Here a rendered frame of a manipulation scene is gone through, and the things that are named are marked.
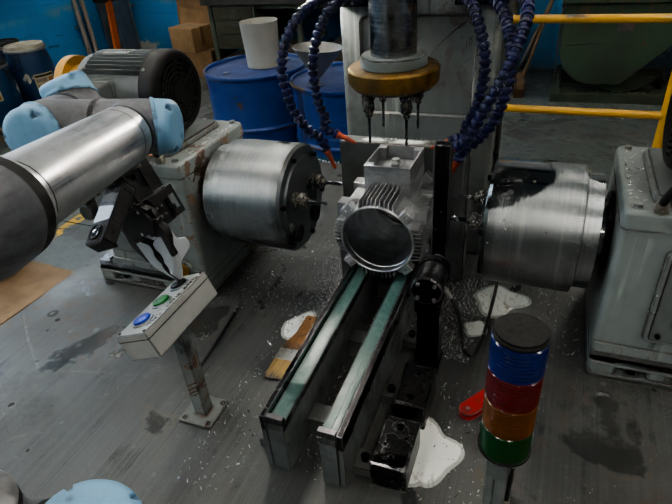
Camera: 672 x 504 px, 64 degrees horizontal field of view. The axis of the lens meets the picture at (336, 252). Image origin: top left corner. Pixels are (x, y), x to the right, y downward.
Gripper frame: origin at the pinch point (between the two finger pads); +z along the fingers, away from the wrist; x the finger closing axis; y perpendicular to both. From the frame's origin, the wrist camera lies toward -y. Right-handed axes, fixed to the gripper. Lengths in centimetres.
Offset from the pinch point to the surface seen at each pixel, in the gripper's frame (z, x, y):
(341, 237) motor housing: 13.9, -15.4, 30.2
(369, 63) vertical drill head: -16, -32, 39
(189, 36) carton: -65, 336, 481
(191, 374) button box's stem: 16.9, 2.8, -6.3
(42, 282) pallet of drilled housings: 27, 188, 85
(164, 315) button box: 2.4, -3.4, -8.7
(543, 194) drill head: 16, -56, 33
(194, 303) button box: 4.9, -3.5, -2.3
